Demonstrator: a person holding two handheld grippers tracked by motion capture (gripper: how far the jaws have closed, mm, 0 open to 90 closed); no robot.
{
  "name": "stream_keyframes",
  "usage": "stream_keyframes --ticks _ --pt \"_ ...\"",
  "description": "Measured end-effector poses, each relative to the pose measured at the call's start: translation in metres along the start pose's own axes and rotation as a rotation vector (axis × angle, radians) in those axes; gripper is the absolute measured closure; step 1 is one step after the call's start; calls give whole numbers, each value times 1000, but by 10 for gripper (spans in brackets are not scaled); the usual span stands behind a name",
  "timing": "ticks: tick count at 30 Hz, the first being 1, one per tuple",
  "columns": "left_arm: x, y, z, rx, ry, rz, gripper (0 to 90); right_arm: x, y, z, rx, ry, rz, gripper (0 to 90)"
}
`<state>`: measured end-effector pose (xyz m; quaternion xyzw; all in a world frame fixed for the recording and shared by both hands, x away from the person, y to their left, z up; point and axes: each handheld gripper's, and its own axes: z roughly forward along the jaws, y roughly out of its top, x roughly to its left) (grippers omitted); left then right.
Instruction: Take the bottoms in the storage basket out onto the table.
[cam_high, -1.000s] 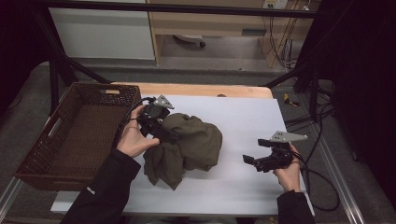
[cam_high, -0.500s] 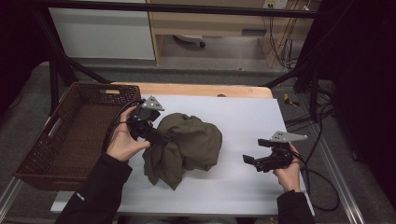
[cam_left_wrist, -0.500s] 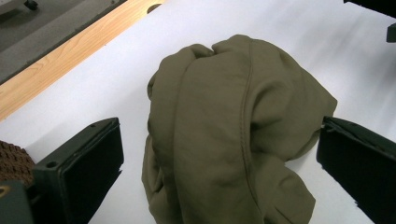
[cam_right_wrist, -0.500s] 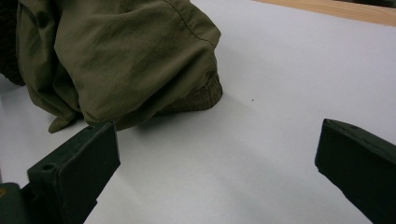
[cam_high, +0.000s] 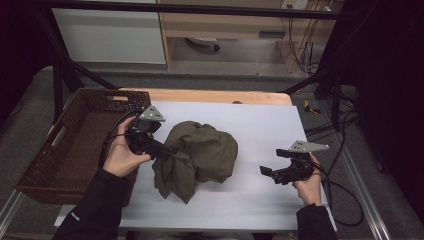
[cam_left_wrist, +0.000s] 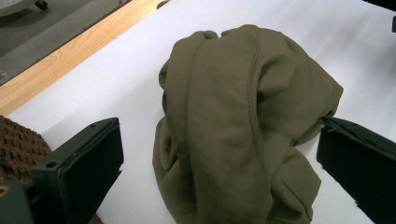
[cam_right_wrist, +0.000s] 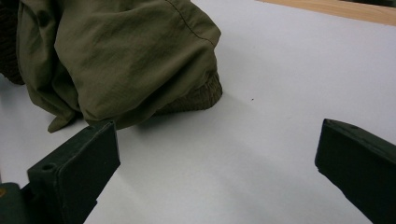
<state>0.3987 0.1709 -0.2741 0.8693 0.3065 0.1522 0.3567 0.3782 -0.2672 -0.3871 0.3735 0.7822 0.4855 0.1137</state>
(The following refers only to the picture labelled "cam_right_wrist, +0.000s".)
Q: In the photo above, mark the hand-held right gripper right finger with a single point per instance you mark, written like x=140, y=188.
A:
x=364, y=168

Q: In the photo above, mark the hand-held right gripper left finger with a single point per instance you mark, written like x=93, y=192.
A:
x=77, y=174

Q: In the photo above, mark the olive green pants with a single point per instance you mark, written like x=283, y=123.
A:
x=124, y=62

